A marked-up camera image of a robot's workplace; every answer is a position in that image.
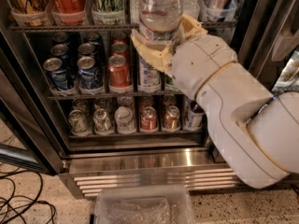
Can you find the green soda can front middle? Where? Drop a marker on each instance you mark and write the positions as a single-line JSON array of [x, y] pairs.
[[169, 85]]

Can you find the red soda can second row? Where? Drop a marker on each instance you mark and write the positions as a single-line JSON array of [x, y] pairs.
[[120, 48]]

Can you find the red can bottom shelf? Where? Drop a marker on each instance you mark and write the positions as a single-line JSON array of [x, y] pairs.
[[148, 118]]

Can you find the stainless steel display fridge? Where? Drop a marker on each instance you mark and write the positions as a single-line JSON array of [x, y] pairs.
[[96, 162]]

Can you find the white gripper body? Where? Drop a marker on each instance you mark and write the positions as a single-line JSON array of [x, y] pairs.
[[202, 65]]

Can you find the red soda can front middle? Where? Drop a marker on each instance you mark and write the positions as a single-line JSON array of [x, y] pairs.
[[119, 72]]

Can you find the silver can bottom front left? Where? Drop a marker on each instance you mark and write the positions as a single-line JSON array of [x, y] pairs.
[[80, 126]]

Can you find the blue pepsi can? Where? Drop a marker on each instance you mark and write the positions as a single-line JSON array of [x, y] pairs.
[[90, 73], [58, 74]]

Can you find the gold can bottom shelf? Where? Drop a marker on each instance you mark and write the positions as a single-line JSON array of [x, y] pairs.
[[171, 118]]

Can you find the gold can top shelf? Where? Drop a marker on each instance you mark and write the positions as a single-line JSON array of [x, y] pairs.
[[29, 12]]

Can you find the clear plastic bin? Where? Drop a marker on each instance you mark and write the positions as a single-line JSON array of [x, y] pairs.
[[162, 204]]

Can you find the red Coca-Cola can top shelf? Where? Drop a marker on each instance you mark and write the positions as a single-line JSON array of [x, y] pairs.
[[70, 12]]

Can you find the blue Pepsi can second row left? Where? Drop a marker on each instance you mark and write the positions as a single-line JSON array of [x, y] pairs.
[[61, 51]]

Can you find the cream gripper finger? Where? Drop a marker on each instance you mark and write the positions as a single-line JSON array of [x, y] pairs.
[[158, 54], [190, 28]]

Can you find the gold can shelf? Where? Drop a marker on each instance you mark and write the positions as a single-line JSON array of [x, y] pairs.
[[29, 12], [171, 118]]

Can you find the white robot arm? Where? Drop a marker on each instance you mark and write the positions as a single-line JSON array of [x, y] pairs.
[[256, 132]]

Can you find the blue pepsi can second row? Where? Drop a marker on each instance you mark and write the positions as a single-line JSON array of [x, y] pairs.
[[61, 51], [90, 50]]

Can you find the open fridge door left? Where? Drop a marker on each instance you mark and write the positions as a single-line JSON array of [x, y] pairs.
[[36, 153]]

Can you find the blue Pepsi can front left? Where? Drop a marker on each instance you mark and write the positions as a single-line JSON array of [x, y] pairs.
[[58, 74]]

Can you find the clear bottle bottom shelf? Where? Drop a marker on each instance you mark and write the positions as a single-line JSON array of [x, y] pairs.
[[125, 120]]

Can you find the silver can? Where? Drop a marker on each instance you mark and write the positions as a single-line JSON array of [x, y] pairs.
[[102, 122], [80, 126]]

